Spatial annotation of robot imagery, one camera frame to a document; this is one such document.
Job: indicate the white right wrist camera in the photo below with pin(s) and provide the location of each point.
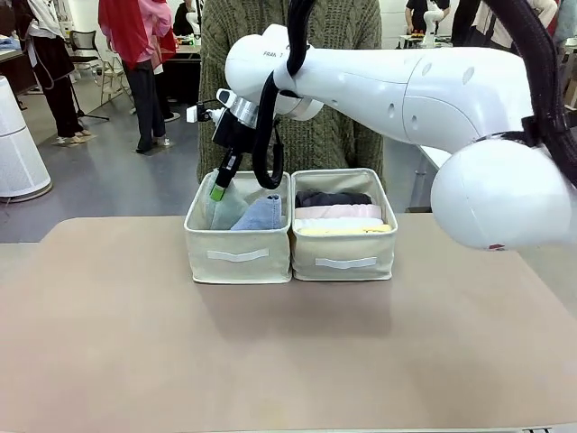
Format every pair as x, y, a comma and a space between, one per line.
193, 113

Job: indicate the dark grey towel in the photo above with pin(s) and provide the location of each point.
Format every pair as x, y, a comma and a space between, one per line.
333, 198

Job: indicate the white cylindrical air purifier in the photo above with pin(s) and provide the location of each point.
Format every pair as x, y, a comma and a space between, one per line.
18, 149

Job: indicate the black mesh office chair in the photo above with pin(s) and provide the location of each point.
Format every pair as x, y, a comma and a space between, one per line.
83, 47

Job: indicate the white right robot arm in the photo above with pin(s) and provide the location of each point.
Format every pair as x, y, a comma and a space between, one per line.
405, 90

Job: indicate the white towel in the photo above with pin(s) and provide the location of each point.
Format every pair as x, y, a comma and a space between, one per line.
333, 223

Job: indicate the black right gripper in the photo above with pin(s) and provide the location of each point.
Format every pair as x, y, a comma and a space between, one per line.
232, 133

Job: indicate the white side table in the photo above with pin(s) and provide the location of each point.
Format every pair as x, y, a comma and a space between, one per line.
435, 155

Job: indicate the bystander in red and pink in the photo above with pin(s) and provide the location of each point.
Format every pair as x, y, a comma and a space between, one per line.
140, 67

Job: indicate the yellow towel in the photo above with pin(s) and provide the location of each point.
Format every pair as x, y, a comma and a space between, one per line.
347, 230

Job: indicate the pink towel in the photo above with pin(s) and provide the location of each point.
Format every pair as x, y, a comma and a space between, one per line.
338, 212

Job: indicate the small white background robot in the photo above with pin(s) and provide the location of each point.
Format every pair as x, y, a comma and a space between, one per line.
433, 24

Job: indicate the teal towel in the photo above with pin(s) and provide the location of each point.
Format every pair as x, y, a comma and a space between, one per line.
225, 212

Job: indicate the white folding step stool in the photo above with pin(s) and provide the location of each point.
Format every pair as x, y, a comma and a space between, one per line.
115, 81

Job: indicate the bystander in cream jacket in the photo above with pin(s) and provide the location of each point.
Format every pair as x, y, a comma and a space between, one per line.
500, 22

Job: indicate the bystander in black t-shirt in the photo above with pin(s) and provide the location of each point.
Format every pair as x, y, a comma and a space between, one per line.
421, 11

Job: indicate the person torso green knit sweater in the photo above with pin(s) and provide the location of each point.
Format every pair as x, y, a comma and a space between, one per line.
351, 149

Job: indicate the cream fabric storage bin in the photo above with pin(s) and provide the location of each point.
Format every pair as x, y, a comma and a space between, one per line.
345, 259
239, 257

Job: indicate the bystander in black and white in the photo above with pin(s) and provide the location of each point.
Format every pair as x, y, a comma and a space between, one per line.
54, 67

